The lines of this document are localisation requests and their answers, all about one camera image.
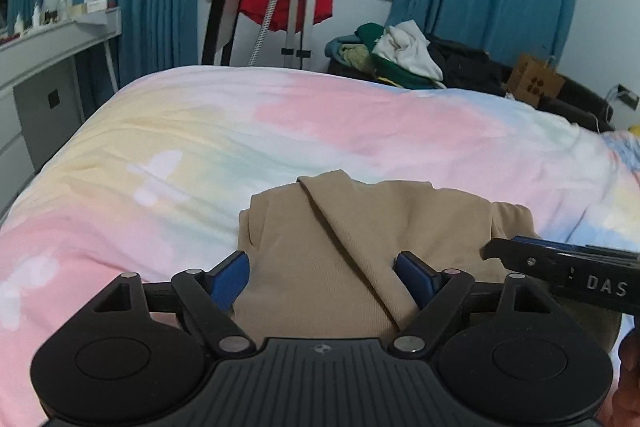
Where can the green garment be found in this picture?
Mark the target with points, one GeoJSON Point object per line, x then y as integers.
{"type": "Point", "coordinates": [370, 32]}

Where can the white garment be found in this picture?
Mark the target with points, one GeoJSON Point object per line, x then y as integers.
{"type": "Point", "coordinates": [405, 47]}

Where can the black sofa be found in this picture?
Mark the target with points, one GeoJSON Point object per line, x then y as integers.
{"type": "Point", "coordinates": [580, 102]}

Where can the tissue box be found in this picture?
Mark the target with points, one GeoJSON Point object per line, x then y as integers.
{"type": "Point", "coordinates": [92, 2]}

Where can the tan printed t-shirt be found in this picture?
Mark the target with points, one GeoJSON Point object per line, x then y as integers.
{"type": "Point", "coordinates": [325, 247]}

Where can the yellow cloth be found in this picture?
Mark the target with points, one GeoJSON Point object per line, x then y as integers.
{"type": "Point", "coordinates": [634, 130]}

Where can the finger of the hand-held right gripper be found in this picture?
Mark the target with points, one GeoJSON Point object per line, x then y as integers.
{"type": "Point", "coordinates": [590, 249]}
{"type": "Point", "coordinates": [520, 257]}

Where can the small white bottle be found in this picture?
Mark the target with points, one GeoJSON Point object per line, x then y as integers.
{"type": "Point", "coordinates": [36, 14]}

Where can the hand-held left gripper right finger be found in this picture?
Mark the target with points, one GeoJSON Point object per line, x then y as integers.
{"type": "Point", "coordinates": [415, 279]}

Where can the person's right hand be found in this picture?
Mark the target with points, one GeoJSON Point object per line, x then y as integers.
{"type": "Point", "coordinates": [631, 387]}

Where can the tall white bottle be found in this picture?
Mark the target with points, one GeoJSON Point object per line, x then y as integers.
{"type": "Point", "coordinates": [61, 7]}

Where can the black silver folding frame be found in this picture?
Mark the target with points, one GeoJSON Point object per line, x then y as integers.
{"type": "Point", "coordinates": [222, 17]}

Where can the white vanity dresser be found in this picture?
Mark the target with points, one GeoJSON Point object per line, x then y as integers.
{"type": "Point", "coordinates": [30, 57]}

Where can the yellow-green garment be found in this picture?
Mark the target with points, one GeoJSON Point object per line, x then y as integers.
{"type": "Point", "coordinates": [355, 57]}

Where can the pastel bed blanket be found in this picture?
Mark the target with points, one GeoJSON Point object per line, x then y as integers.
{"type": "Point", "coordinates": [200, 132]}

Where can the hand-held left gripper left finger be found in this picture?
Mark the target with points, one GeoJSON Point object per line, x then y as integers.
{"type": "Point", "coordinates": [232, 279]}

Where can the brown paper bag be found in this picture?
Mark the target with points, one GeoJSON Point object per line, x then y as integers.
{"type": "Point", "coordinates": [535, 82]}

